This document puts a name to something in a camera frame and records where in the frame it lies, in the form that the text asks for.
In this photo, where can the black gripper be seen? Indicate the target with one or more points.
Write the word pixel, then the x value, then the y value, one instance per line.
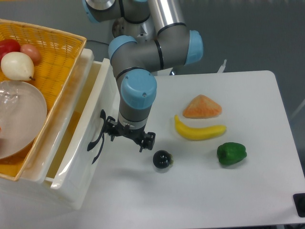
pixel 116 129

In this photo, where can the white drawer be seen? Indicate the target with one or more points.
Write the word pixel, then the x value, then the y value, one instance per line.
pixel 73 166

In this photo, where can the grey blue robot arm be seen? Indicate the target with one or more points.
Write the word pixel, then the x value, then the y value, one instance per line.
pixel 134 62

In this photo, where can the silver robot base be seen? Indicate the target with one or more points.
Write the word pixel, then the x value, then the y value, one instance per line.
pixel 141 32

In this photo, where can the white drawer cabinet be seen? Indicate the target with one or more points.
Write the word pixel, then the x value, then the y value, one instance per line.
pixel 34 182

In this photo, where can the dark purple toy mangosteen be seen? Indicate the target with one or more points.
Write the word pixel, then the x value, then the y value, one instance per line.
pixel 162 159

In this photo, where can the yellow toy banana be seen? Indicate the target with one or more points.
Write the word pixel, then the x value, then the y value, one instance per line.
pixel 198 134

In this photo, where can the orange toy fruit slice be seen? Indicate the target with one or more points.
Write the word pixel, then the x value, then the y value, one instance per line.
pixel 202 107

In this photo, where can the green toy bell pepper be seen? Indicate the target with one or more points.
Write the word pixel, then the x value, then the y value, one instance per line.
pixel 231 153

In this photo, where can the yellow wicker basket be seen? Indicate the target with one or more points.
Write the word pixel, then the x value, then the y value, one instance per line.
pixel 60 52

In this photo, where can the pink toy peach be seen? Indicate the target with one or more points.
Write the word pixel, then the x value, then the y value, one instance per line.
pixel 32 52

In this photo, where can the white toy pear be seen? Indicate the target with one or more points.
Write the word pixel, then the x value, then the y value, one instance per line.
pixel 17 66

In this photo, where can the red toy apple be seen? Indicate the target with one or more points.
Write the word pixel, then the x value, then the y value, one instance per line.
pixel 7 46

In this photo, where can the black table corner device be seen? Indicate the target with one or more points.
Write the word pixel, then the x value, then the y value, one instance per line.
pixel 299 200

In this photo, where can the black drawer handle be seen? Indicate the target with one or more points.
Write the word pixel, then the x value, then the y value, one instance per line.
pixel 93 144

